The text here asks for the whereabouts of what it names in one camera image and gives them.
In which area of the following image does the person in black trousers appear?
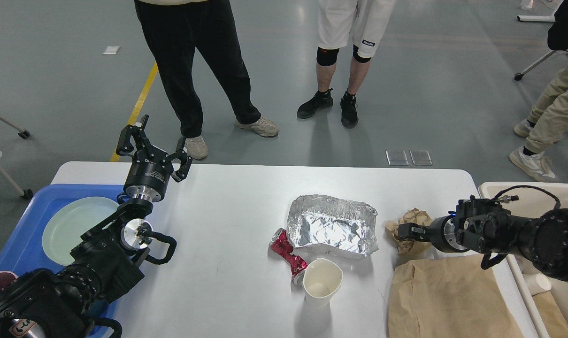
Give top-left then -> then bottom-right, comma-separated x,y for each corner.
134,0 -> 280,161

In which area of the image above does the beige plastic bin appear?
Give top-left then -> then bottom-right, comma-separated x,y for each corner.
478,182 -> 568,325

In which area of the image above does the brown paper in bin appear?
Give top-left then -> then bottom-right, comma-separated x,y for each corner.
532,292 -> 568,338

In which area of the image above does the small white cup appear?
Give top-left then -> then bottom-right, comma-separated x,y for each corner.
522,273 -> 553,297

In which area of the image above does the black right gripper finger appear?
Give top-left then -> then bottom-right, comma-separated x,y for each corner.
397,223 -> 431,243

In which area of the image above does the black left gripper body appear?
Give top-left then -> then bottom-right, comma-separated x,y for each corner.
123,153 -> 173,202

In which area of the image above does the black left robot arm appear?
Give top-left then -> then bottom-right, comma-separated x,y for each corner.
0,115 -> 192,338

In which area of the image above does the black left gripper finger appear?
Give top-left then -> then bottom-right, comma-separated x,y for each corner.
115,114 -> 154,160
166,136 -> 192,182

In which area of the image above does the crushed red can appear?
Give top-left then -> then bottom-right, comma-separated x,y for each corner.
269,228 -> 308,286

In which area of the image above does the person in khaki trousers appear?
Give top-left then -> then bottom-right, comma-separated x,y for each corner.
509,0 -> 568,183

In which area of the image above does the grey floor plate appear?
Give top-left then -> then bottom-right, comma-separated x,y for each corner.
410,150 -> 433,166
386,150 -> 410,166

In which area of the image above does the brown paper bag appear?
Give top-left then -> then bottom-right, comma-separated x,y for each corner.
387,254 -> 523,338

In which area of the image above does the green plate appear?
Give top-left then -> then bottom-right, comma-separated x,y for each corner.
42,197 -> 117,266

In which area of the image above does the rolling stand leg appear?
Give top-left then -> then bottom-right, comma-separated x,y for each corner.
0,116 -> 31,139

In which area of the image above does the white paper cup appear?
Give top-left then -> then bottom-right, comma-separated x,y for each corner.
302,258 -> 344,308

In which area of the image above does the blue plastic tray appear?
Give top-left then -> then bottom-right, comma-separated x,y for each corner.
0,184 -> 132,338

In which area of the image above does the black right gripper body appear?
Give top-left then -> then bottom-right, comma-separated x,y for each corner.
428,215 -> 459,253

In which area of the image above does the aluminium foil tray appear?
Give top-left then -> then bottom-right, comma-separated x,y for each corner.
286,194 -> 379,259

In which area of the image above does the person in white shorts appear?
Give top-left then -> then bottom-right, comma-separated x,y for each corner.
297,0 -> 396,128

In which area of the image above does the brown paper ball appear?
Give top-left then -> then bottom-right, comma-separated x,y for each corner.
385,208 -> 433,255

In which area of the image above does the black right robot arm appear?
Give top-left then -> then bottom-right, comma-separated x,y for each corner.
398,189 -> 568,282

